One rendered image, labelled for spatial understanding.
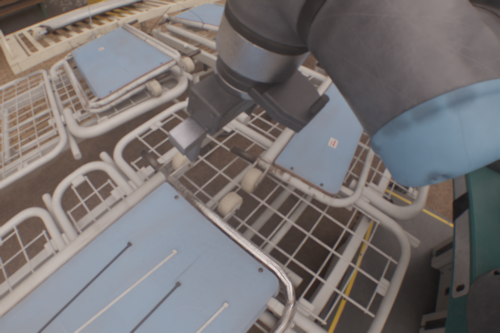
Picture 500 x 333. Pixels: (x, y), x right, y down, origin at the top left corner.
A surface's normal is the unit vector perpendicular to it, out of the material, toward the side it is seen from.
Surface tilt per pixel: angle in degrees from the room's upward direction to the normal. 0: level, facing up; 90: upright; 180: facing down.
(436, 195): 0
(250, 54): 102
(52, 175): 0
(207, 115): 97
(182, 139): 25
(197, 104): 97
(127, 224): 5
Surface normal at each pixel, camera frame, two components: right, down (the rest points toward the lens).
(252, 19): -0.61, 0.69
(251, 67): -0.24, 0.90
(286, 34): -0.03, 0.95
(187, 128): 0.25, -0.30
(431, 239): 0.04, -0.63
